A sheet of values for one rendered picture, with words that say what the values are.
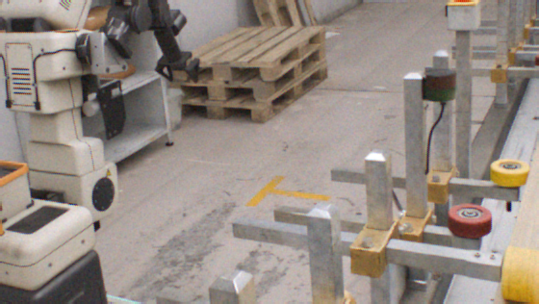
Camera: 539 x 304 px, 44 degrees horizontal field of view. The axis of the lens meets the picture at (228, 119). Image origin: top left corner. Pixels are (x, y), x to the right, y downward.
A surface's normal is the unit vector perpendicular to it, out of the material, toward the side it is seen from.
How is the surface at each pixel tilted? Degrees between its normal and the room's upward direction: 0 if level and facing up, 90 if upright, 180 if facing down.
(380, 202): 90
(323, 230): 90
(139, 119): 90
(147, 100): 90
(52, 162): 82
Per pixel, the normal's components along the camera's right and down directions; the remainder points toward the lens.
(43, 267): 0.87, 0.07
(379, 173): -0.48, 0.32
